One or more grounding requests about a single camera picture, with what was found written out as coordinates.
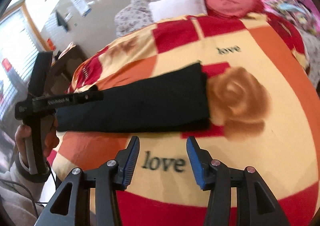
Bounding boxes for black pants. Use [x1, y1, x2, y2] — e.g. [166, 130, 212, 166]
[56, 63, 210, 133]

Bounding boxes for person left hand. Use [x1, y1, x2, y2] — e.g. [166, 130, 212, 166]
[14, 119, 60, 167]

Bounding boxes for dark wooden table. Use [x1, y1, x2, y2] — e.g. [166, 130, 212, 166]
[44, 45, 87, 96]

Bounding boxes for pink cloth on table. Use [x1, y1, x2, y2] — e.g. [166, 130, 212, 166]
[58, 42, 76, 59]

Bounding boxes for red orange rose blanket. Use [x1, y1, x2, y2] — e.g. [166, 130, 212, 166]
[53, 14, 319, 225]

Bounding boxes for dark hanging cloth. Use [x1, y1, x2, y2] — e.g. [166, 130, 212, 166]
[55, 10, 69, 32]

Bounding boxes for white pillow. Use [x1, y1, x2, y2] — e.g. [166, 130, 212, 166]
[148, 0, 207, 22]

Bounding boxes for red heart cushion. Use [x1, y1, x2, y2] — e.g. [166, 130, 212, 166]
[204, 0, 265, 18]

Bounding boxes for red wall sticker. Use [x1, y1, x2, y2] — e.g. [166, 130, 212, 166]
[47, 38, 56, 51]

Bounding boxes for wall calendar poster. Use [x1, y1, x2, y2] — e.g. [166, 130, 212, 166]
[71, 0, 91, 17]

